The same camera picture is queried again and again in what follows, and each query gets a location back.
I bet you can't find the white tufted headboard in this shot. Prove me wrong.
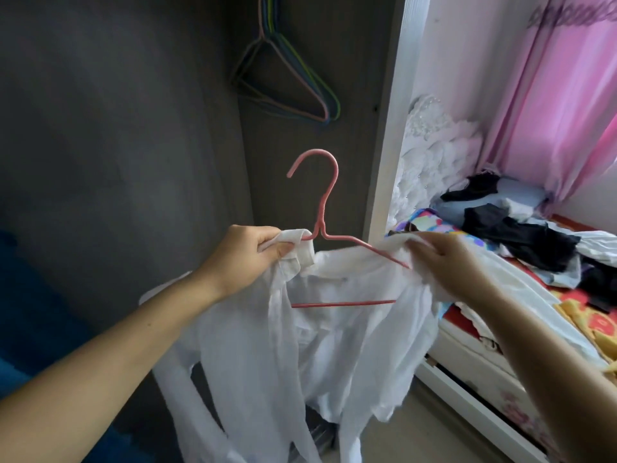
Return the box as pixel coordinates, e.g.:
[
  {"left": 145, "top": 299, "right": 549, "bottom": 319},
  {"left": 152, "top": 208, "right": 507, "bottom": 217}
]
[{"left": 386, "top": 94, "right": 483, "bottom": 232}]

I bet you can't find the grey wardrobe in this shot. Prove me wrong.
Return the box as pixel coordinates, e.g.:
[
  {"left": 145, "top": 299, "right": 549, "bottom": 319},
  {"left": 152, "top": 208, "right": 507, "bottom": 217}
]
[{"left": 0, "top": 0, "right": 430, "bottom": 463}]

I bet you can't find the pink hanger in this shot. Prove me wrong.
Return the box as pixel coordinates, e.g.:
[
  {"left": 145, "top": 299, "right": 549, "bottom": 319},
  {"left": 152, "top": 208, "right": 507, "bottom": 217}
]
[{"left": 286, "top": 149, "right": 411, "bottom": 309}]

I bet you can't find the person's left forearm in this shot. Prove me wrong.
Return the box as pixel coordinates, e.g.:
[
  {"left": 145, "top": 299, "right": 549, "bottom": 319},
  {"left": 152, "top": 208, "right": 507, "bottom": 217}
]
[{"left": 0, "top": 275, "right": 223, "bottom": 463}]

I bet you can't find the person's right forearm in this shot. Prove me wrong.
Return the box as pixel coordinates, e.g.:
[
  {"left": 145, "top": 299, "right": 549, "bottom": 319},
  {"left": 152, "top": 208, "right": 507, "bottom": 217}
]
[{"left": 472, "top": 284, "right": 617, "bottom": 463}]

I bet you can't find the blue garment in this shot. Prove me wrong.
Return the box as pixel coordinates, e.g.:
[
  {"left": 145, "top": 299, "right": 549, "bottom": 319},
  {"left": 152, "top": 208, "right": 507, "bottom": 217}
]
[{"left": 0, "top": 231, "right": 156, "bottom": 463}]

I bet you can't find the wide pink curtain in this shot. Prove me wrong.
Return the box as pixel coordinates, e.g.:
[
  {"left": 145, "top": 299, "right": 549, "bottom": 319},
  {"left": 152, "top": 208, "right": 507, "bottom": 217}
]
[{"left": 477, "top": 0, "right": 617, "bottom": 203}]

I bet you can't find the white shirt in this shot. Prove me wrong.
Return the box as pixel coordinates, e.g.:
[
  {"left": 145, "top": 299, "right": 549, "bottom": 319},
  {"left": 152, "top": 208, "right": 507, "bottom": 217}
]
[{"left": 139, "top": 229, "right": 454, "bottom": 463}]

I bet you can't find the pale blue pillow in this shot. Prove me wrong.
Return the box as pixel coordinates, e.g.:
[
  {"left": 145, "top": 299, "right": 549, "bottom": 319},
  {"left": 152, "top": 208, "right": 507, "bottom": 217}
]
[{"left": 429, "top": 176, "right": 553, "bottom": 228}]

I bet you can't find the bunch of coloured wire hangers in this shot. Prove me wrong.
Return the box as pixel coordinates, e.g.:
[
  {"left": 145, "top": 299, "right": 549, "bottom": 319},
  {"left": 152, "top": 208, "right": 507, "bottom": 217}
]
[{"left": 229, "top": 0, "right": 341, "bottom": 126}]

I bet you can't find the red and yellow blanket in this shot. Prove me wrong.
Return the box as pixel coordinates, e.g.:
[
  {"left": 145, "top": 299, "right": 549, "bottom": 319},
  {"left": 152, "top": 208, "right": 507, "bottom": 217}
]
[{"left": 390, "top": 207, "right": 617, "bottom": 463}]

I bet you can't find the blue patterned pillow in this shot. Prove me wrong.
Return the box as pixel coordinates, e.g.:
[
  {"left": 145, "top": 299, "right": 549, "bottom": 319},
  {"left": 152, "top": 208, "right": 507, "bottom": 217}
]
[{"left": 393, "top": 207, "right": 488, "bottom": 251}]

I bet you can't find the person's right hand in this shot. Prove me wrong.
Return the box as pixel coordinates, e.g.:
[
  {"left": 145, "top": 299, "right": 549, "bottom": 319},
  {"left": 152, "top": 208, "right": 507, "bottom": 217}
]
[{"left": 409, "top": 231, "right": 497, "bottom": 305}]

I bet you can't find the pile of mixed clothes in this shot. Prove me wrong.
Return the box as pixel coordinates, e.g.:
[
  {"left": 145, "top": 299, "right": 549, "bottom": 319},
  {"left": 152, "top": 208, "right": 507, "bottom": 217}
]
[{"left": 429, "top": 170, "right": 617, "bottom": 372}]

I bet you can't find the person's left hand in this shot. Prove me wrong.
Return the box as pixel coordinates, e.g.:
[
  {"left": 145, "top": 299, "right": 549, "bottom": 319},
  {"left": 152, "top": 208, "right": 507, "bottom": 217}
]
[{"left": 197, "top": 224, "right": 295, "bottom": 300}]

